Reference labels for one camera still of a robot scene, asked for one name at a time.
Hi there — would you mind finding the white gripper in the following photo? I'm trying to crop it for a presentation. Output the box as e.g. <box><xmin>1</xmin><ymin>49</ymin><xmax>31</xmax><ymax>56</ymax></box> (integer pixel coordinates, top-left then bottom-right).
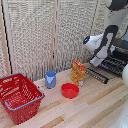
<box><xmin>88</xmin><ymin>55</ymin><xmax>106</xmax><ymax>68</ymax></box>

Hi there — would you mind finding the metal oven tray rack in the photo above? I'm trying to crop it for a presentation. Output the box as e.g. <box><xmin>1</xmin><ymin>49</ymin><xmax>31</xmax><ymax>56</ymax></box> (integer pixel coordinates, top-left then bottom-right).
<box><xmin>100</xmin><ymin>54</ymin><xmax>128</xmax><ymax>76</ymax></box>

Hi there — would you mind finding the blue cup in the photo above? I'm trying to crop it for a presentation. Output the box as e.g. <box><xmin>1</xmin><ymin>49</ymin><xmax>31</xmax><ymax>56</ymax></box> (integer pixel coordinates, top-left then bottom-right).
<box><xmin>44</xmin><ymin>70</ymin><xmax>58</xmax><ymax>90</ymax></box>

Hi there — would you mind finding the black oven door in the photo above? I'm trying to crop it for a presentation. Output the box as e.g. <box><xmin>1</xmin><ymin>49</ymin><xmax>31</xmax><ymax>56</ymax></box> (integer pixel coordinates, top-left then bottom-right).
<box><xmin>85</xmin><ymin>67</ymin><xmax>110</xmax><ymax>85</ymax></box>

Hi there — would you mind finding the black toaster oven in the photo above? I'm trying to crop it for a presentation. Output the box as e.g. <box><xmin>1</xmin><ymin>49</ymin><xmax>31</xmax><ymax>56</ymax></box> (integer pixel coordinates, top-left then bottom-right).
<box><xmin>99</xmin><ymin>37</ymin><xmax>128</xmax><ymax>80</ymax></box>

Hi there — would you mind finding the orange yellow food box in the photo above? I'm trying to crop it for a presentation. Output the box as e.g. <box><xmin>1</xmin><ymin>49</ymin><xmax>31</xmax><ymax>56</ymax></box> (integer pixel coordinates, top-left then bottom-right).
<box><xmin>70</xmin><ymin>59</ymin><xmax>88</xmax><ymax>88</ymax></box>

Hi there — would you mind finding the red bowl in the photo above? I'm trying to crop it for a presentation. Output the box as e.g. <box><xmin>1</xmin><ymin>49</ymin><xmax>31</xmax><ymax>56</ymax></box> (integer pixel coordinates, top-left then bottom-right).
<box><xmin>60</xmin><ymin>82</ymin><xmax>81</xmax><ymax>100</ymax></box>

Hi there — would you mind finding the woven folding screen panel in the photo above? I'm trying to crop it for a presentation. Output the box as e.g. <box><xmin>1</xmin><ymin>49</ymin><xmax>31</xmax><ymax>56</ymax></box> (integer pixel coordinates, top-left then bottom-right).
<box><xmin>54</xmin><ymin>0</ymin><xmax>104</xmax><ymax>73</ymax></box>
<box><xmin>2</xmin><ymin>0</ymin><xmax>58</xmax><ymax>83</ymax></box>

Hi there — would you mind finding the red plastic shopping basket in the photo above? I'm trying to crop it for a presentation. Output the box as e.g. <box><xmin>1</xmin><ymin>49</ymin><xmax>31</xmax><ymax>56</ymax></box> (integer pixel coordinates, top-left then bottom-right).
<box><xmin>0</xmin><ymin>73</ymin><xmax>46</xmax><ymax>126</ymax></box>

